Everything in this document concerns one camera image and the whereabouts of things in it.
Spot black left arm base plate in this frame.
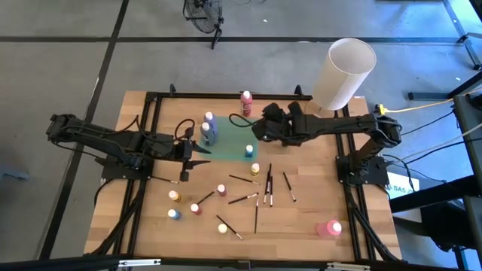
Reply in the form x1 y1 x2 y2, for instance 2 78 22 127
100 148 154 181

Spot beige cable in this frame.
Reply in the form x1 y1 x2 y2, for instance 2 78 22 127
391 122 482 165

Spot black aluminium table frame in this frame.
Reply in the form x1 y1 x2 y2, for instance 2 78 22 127
88 83 402 264

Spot white label sheet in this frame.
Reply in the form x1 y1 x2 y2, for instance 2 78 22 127
385 171 422 201

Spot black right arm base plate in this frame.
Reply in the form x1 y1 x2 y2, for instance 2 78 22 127
334 156 390 187

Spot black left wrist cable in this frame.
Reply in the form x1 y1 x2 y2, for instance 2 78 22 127
174 118 197 143

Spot grey metal piece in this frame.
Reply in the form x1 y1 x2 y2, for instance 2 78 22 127
0 169 31 182

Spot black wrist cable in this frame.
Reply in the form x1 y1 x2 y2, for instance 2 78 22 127
228 112 261 129
174 118 197 143

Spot black floor fan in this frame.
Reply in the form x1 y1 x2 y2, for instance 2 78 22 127
182 0 226 50

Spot black metal stand leg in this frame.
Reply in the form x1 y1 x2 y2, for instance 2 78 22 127
407 70 482 102

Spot large purple paint bottle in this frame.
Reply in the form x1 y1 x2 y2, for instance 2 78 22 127
203 111 218 136

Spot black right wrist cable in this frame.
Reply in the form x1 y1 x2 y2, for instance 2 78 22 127
228 112 261 129

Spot yellow extension cord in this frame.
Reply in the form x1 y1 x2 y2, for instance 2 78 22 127
374 98 459 117

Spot white shade wooden lamp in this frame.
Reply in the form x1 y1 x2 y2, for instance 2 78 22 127
303 37 377 121

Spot black crossbar silver brackets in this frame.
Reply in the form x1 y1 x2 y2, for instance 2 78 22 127
0 254 482 271

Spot large red paint bottle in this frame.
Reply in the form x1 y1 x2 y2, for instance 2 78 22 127
240 90 254 115

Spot black metal beam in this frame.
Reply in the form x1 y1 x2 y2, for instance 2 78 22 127
389 174 476 215

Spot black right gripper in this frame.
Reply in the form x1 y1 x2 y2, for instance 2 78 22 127
251 102 306 146

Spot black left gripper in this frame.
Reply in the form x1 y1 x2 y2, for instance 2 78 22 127
169 139 212 182

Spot large dark blue paint bottle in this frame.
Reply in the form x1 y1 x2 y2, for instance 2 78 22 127
199 122 218 147

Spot black metal stand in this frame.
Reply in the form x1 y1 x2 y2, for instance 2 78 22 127
442 0 482 72

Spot large pink paint bottle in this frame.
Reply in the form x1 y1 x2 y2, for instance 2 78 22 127
316 220 343 238

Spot black box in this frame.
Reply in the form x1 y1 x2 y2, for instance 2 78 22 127
419 200 478 253

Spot teal translucent plastic tray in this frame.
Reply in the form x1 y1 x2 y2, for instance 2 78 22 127
197 115 261 163

